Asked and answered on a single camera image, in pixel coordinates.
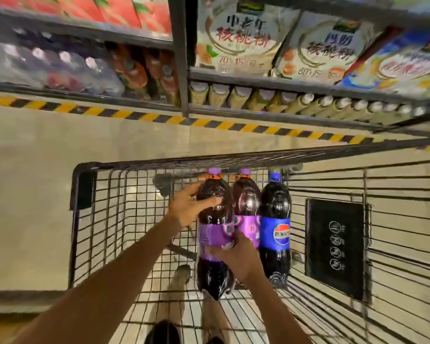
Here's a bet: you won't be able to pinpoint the row of pale capped jars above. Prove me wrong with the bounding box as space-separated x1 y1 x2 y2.
189 81 427 122

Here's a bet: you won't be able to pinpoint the black shorts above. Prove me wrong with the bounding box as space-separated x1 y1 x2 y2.
145 320 225 344

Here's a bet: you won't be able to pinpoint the blue white food bag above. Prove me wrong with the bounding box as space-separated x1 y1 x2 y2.
338 30 430 99

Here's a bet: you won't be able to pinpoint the black wire shopping cart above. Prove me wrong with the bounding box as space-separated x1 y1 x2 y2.
68 138 430 344

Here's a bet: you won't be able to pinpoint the blue-label cola bottle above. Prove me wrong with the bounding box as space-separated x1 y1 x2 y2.
259 172 293 289

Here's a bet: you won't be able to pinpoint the white printed food bag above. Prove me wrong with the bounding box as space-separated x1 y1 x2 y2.
195 0 301 77
272 12 384 85

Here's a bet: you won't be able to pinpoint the pack of clear water bottles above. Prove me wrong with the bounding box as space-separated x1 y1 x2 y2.
0 30 124 97

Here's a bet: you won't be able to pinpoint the person's leg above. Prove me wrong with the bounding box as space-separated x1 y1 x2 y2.
200 293 234 344
154 265 193 330

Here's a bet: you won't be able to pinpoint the row of orange tea bottles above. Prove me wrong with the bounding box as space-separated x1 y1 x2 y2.
109 44 180 104

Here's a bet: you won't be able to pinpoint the person's right hand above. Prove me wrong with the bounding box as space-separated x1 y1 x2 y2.
204 231 264 283

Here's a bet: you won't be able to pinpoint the person's right leg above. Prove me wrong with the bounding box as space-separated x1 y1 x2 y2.
200 293 234 344

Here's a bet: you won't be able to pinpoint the person's right forearm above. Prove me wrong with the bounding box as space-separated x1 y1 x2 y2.
247 275 311 344

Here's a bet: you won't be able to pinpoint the person's left hand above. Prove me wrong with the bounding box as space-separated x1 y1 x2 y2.
166 182 223 230

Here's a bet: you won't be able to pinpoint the black metal store shelf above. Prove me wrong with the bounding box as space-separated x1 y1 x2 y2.
0 0 430 137

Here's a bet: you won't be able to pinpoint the row of red juice cartons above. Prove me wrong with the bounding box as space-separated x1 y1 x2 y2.
0 0 172 36

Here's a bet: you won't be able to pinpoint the person's left leg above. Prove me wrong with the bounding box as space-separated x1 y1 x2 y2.
154 265 193 330

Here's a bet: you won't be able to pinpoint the person's left forearm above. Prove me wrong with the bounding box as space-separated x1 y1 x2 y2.
11 218 182 344

